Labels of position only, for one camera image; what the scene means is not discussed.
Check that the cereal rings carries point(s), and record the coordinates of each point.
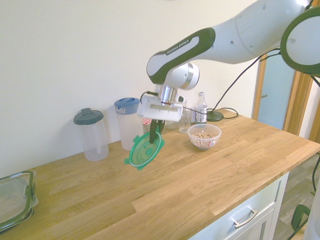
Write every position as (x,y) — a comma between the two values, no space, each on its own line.
(202,136)

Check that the green round container lid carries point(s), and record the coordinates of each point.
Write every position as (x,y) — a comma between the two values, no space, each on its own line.
(140,155)

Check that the wooden door frame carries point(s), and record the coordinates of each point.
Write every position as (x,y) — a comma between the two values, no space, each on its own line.
(300,105)

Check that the rectangular clip-lid food container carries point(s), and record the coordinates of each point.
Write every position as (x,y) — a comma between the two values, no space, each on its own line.
(12,197)

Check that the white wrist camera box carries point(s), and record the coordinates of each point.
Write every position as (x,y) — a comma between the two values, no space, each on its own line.
(181,99)

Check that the faceted glass tumbler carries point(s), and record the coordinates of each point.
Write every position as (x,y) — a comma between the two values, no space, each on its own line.
(185,125)

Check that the dark-lidded plastic pitcher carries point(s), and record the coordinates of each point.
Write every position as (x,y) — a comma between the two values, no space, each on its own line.
(92,140)

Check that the blue-lidded plastic pitcher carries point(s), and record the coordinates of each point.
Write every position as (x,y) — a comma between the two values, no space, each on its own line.
(125,130)

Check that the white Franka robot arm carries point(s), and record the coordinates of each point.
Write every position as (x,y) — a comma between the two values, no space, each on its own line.
(225,42)

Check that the hint water bottle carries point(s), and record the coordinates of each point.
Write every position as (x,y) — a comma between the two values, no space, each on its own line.
(201,110)

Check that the clear plastic food bowl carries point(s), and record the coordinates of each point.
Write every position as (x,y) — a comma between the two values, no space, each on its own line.
(215,130)

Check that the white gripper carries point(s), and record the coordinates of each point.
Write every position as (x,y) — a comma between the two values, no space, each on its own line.
(160,112)

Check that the red-checkered-lid glass jar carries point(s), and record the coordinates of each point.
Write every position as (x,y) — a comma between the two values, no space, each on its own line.
(147,121)

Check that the frosted glass door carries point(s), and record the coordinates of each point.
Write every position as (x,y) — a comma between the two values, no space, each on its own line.
(275,100)

